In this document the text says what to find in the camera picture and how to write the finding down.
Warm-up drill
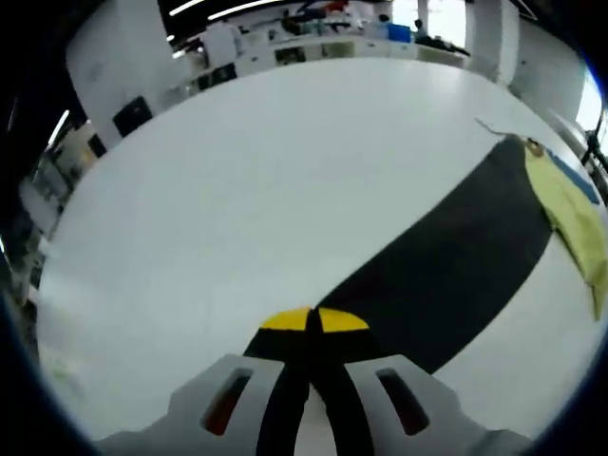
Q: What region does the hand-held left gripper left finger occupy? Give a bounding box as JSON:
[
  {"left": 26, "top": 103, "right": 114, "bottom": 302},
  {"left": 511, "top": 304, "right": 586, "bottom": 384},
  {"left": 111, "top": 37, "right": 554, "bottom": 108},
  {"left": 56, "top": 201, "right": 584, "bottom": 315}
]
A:
[{"left": 94, "top": 307, "right": 311, "bottom": 456}]

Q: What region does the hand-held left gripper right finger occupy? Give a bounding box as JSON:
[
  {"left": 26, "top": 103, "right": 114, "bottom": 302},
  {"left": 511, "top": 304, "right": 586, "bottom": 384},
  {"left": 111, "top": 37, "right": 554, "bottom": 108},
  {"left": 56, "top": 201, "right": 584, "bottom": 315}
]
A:
[{"left": 311, "top": 307, "right": 533, "bottom": 456}]

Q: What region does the yellow blue black garment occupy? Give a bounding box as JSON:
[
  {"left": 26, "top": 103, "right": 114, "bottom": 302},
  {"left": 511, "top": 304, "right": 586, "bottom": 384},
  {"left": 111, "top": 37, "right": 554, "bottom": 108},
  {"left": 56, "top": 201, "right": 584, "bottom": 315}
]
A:
[{"left": 244, "top": 135, "right": 608, "bottom": 376}]

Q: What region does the black box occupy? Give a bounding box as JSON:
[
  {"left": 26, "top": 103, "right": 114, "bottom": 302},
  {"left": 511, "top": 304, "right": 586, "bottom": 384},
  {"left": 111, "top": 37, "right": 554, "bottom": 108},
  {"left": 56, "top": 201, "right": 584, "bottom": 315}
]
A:
[{"left": 112, "top": 95, "right": 155, "bottom": 139}]

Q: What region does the ceiling light strip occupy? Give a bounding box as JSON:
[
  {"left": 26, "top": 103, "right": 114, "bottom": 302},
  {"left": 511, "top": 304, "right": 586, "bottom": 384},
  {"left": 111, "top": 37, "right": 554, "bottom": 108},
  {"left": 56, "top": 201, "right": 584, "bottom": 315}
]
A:
[
  {"left": 207, "top": 0, "right": 282, "bottom": 21},
  {"left": 167, "top": 0, "right": 211, "bottom": 16},
  {"left": 46, "top": 109, "right": 71, "bottom": 149}
]

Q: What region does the white counter cabinet row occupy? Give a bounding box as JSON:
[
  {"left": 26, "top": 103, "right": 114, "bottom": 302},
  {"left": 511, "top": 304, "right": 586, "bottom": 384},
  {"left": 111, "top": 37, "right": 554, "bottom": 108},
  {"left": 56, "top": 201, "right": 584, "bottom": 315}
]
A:
[{"left": 237, "top": 36, "right": 472, "bottom": 77}]

